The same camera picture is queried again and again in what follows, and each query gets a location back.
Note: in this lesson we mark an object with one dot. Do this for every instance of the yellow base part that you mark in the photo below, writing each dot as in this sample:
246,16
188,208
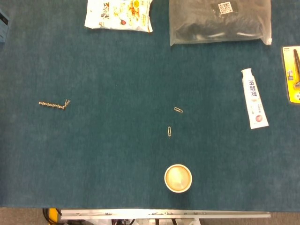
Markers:
53,214

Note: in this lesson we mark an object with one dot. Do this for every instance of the white snack bag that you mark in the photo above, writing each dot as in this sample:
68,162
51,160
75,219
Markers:
117,16

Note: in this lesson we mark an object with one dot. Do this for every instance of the clear bag with black contents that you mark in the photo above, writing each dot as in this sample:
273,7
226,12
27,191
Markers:
218,25

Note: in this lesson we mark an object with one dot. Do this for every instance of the teal table cloth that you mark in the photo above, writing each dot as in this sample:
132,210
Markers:
93,70

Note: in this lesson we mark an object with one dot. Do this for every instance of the yellow razor blister pack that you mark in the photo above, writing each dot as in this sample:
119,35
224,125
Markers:
293,70

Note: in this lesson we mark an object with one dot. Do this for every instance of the blue cardboard box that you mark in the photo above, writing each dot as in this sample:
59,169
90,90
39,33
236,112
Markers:
3,28

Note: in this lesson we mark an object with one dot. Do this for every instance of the white toothpaste tube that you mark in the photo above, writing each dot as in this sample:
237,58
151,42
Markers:
254,100

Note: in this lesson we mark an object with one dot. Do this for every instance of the aluminium frame rail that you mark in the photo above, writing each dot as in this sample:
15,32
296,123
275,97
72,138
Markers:
164,213

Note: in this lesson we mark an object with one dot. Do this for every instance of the cream paper cup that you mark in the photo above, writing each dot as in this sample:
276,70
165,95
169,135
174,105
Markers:
178,178

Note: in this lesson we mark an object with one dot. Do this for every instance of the silver metal chain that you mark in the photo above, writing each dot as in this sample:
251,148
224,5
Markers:
51,105

